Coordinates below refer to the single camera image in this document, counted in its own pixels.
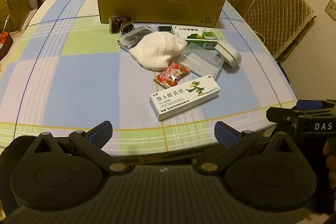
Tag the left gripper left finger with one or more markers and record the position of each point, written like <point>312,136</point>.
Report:
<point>89,145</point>

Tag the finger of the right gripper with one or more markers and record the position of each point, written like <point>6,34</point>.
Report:
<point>312,105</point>
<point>286,119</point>

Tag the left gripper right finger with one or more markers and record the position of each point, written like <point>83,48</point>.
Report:
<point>234,144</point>

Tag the white ointment box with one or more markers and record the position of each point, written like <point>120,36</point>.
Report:
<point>172,101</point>

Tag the clear plastic case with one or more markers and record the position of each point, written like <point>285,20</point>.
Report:
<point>200,61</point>

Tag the silver foil sachet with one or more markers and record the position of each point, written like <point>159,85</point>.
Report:
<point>131,39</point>

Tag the green white medicine box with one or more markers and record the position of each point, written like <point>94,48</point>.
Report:
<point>201,36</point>

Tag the white cloth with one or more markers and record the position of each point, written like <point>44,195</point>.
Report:
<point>156,51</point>

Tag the right hand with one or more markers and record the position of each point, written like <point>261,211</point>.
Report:
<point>331,164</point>

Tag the white small charger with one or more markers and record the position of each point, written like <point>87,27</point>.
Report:
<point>227,52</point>

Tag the checkered bed sheet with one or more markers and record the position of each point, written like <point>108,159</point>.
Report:
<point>66,72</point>

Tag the red candy packet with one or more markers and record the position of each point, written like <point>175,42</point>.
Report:
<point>171,75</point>

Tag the quilted beige chair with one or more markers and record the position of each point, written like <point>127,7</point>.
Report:
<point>282,23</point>

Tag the dark red tray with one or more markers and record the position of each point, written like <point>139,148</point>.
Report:
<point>6,42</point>

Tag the black lighter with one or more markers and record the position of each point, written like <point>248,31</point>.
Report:
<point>165,29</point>

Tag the brown cardboard carton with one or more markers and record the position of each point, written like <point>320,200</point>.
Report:
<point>17,10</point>

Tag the wall switch plate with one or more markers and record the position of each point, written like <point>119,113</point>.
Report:
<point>331,9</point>

